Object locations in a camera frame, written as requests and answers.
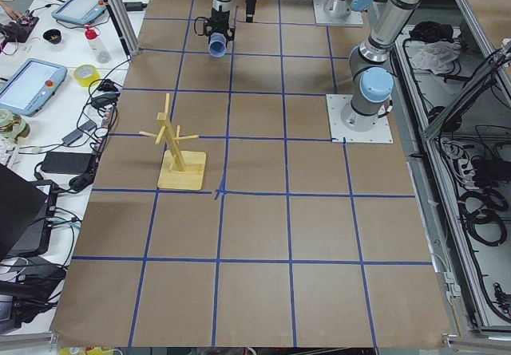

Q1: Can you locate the light blue plastic cup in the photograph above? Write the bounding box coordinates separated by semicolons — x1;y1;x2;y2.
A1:
208;32;228;58

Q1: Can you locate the black laptop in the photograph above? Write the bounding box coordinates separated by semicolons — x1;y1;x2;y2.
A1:
1;166;57;259

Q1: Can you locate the white squeeze bottle red cap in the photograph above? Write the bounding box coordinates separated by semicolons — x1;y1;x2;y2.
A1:
85;25;112;64

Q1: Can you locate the blue teach pendant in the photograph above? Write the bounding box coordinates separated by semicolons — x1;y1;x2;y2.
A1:
1;58;68;116
51;0;106;26

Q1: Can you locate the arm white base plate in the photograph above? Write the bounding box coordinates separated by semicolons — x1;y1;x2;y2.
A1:
326;94;393;144
313;0;363;28

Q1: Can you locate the upper blue teach pendant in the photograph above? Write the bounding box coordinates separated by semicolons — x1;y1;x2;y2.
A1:
51;0;106;26

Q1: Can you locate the white crumpled cloth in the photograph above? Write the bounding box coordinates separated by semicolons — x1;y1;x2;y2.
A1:
410;41;461;75

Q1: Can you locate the lower blue teach pendant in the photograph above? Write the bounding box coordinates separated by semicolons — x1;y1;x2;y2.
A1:
1;58;68;116

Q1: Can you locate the black bowl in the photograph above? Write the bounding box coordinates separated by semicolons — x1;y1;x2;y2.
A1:
43;29;62;45

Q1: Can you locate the aluminium frame post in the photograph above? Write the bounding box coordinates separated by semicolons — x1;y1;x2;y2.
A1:
103;0;140;57

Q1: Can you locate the yellow tape roll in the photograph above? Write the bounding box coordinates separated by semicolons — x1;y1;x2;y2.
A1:
73;64;101;87

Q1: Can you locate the wooden mug tree stand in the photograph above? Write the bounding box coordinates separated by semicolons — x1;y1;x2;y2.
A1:
139;93;207;191

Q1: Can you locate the black power adapter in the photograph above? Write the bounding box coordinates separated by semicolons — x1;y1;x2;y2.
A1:
41;152;93;175

